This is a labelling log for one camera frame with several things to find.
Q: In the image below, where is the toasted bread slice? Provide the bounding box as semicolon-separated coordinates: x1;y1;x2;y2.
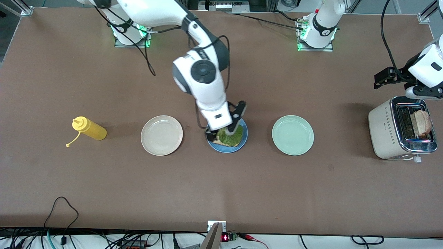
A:
412;110;433;138
212;136;240;148

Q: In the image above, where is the green lettuce leaf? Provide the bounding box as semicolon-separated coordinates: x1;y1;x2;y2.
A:
217;125;244;146

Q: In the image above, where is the yellow mustard squeeze bottle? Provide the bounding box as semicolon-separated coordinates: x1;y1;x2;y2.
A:
66;117;107;148

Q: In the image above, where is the blue round plate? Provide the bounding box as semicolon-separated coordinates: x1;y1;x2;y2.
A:
206;117;249;153

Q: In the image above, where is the beige round plate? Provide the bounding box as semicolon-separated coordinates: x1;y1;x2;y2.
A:
141;115;183;156

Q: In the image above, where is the light green round plate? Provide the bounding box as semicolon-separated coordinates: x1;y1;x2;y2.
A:
272;115;315;156

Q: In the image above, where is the cream chrome toaster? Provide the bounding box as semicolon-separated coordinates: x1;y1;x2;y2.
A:
368;96;438;163

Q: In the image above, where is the white power strip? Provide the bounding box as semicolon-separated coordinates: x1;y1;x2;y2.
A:
214;2;240;12

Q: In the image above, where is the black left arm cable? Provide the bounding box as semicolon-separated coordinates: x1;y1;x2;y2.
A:
380;0;408;79

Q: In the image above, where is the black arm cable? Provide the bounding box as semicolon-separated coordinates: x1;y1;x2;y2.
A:
93;0;232;130
380;0;408;79

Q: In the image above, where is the aluminium frame corner profile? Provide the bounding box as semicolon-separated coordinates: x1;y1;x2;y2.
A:
14;0;34;16
417;0;443;24

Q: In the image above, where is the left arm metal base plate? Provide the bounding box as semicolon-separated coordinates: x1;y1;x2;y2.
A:
297;17;334;52

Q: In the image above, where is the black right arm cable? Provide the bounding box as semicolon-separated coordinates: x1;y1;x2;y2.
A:
93;0;232;130

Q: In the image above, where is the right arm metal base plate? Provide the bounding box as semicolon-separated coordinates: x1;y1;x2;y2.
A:
114;10;153;48

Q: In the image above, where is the white camera mounting bracket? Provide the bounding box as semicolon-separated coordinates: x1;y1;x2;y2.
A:
207;220;227;232

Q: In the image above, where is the black cable across table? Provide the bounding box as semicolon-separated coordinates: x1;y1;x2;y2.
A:
227;10;307;31

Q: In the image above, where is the grey metal camera bar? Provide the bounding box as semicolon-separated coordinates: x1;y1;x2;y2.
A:
200;222;223;249

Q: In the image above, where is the black coiled cable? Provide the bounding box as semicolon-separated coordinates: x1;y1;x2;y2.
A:
351;235;385;246

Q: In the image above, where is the thin black looped cable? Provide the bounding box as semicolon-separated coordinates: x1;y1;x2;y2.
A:
43;196;80;240

